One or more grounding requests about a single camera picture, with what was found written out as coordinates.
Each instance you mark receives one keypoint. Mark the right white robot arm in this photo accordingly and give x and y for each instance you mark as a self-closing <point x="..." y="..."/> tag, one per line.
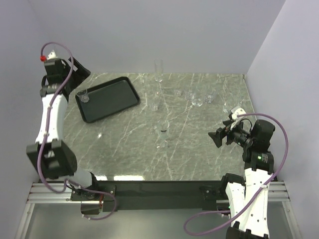
<point x="248" y="195"/>

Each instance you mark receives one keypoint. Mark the clear ribbed tumbler glass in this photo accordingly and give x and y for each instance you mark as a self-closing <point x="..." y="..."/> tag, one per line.
<point x="209" y="96"/>

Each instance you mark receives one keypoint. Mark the clear faceted small glass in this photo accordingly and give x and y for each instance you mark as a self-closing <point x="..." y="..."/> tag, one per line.
<point x="189" y="95"/>

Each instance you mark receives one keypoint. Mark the clear stemmed wine glass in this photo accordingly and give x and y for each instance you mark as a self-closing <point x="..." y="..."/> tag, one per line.
<point x="163" y="132"/>

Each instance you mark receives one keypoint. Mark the tall clear cylinder glass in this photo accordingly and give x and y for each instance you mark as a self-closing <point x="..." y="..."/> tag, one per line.
<point x="158" y="70"/>

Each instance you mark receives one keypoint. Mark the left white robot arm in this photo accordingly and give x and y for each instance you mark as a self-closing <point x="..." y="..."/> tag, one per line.
<point x="50" y="155"/>

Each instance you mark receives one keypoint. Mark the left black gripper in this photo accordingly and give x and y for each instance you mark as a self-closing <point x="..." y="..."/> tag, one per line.
<point x="81" y="72"/>

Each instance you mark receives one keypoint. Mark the small clear shot glass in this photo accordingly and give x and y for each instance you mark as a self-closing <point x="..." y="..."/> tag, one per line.
<point x="154" y="104"/>

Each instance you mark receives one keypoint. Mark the black plastic tray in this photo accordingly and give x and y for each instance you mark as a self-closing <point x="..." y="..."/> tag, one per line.
<point x="107" y="99"/>

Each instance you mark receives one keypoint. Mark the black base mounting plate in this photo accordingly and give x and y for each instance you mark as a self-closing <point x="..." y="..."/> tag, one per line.
<point x="156" y="195"/>

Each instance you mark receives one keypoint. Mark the round clear stemless glass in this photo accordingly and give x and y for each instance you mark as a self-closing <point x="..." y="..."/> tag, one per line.
<point x="197" y="100"/>

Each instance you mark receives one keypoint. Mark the small clear tumbler glass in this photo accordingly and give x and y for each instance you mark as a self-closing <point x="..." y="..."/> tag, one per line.
<point x="83" y="95"/>

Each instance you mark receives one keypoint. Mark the tiny clear shot glass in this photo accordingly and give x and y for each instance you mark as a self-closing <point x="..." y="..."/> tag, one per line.
<point x="178" y="92"/>

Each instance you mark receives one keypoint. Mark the clear glass near right arm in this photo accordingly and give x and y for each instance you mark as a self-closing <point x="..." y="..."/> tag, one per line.
<point x="227" y="107"/>

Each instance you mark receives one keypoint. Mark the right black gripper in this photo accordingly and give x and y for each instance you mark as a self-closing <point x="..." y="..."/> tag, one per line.
<point x="220" y="133"/>

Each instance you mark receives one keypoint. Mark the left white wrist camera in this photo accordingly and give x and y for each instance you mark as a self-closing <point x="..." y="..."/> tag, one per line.
<point x="51" y="55"/>

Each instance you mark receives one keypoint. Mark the aluminium frame rail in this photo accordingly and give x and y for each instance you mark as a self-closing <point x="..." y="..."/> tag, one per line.
<point x="40" y="194"/>

